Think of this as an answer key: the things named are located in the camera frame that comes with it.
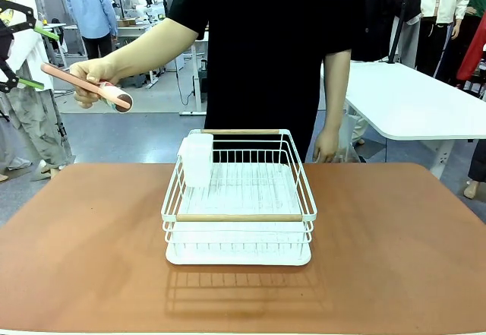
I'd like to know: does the person's right forearm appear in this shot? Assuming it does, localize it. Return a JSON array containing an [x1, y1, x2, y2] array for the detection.
[[106, 17, 200, 85]]

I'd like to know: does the white wire dish rack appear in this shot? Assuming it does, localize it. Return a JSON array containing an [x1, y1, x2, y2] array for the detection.
[[161, 128, 318, 267]]

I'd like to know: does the white drain tray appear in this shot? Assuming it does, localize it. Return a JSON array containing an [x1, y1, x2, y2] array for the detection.
[[165, 162, 312, 267]]

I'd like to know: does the white side table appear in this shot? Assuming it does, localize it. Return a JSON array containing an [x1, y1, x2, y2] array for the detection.
[[320, 60, 486, 180]]

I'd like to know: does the person in blue shirt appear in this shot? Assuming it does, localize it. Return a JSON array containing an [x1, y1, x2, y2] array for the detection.
[[64, 0, 118, 61]]

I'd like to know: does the grey step stool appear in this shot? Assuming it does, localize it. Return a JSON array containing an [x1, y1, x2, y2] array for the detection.
[[120, 71, 150, 89]]

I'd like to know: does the black hanging garment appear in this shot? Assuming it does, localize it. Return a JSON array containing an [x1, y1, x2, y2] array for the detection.
[[351, 0, 422, 62]]

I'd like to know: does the dark-trousered leg with bare foot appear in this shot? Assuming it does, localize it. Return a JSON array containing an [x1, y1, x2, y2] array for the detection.
[[462, 137, 486, 200]]

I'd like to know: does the clear plastic bag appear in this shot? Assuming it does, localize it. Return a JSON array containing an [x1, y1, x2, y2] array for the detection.
[[333, 114, 361, 164]]

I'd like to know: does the person's right hand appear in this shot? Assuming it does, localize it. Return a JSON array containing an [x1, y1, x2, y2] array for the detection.
[[69, 58, 122, 109]]

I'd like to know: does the red hanging garment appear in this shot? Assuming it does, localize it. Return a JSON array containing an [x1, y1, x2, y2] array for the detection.
[[456, 19, 486, 81]]

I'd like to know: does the person's left hand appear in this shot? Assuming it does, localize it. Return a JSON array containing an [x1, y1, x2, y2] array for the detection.
[[313, 128, 341, 164]]

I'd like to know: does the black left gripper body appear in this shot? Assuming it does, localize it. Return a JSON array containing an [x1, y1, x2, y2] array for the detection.
[[0, 26, 15, 67]]

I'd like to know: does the person's left forearm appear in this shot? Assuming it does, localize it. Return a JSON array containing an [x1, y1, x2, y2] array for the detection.
[[323, 49, 352, 134]]

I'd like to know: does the person's black T-shirt torso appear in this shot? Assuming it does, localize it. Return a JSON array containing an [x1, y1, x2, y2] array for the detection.
[[166, 0, 368, 163]]

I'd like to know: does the pink-handled lint roller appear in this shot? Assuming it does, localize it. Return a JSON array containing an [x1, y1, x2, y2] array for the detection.
[[40, 62, 134, 115]]

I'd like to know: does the white plastic utensil holder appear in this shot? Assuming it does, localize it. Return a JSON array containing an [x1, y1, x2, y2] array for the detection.
[[176, 133, 215, 188]]

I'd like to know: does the black stand pole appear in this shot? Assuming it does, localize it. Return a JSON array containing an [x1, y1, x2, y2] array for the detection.
[[387, 0, 415, 65]]

